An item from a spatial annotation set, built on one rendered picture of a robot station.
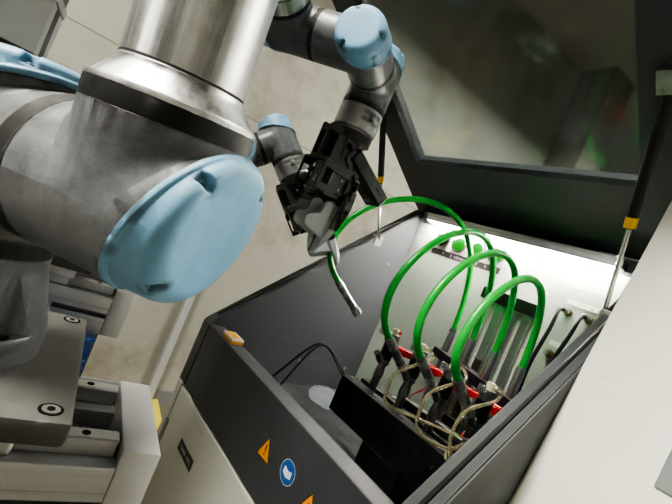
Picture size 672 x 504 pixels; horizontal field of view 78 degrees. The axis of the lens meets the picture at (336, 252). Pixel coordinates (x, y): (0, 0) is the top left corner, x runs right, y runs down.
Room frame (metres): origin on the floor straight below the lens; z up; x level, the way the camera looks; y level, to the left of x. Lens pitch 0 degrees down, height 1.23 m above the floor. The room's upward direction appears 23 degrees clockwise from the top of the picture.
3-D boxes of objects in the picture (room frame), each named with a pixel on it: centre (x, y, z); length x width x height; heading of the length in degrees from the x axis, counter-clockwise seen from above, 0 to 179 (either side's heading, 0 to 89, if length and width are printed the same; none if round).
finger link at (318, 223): (0.70, 0.05, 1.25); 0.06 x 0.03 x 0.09; 129
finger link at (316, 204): (0.73, 0.07, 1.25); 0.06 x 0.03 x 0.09; 129
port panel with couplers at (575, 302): (0.89, -0.54, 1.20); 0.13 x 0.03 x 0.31; 39
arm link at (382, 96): (0.71, 0.05, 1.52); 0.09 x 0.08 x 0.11; 167
